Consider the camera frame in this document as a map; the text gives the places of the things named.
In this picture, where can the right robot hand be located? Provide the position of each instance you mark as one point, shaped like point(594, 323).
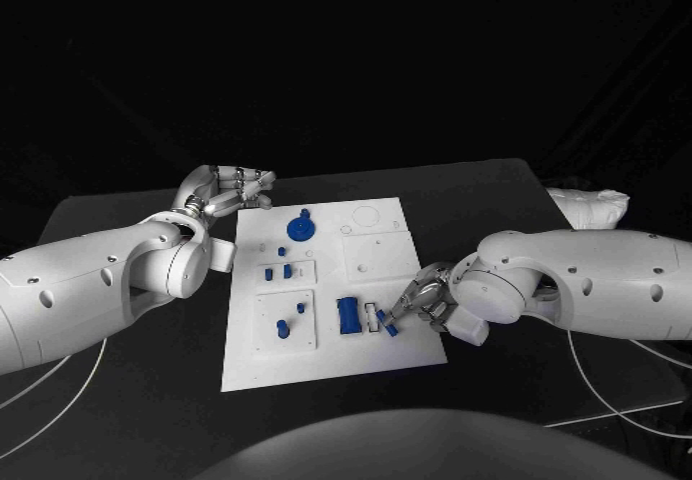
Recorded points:
point(430, 290)

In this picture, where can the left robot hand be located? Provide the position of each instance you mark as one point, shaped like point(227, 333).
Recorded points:
point(227, 191)

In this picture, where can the long blue block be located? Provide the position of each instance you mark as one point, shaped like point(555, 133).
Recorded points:
point(391, 330)

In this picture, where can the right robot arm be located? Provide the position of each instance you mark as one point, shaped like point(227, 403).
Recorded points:
point(594, 277)

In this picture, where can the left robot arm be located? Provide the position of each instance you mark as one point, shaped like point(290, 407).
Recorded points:
point(81, 285)

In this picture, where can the white task board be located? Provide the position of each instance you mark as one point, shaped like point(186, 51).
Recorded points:
point(378, 356)

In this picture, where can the small blue gear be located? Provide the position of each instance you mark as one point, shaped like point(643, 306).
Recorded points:
point(305, 213)

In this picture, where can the large blue block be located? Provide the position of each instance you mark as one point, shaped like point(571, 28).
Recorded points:
point(349, 317)

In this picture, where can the blue plug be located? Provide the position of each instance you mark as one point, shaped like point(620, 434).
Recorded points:
point(269, 274)
point(287, 271)

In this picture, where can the blue cylinder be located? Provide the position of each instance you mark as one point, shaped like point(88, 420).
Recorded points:
point(281, 329)

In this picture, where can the white crumpled bag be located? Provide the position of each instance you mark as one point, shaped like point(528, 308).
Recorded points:
point(591, 208)

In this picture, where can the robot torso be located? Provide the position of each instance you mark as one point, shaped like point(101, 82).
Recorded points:
point(433, 450)

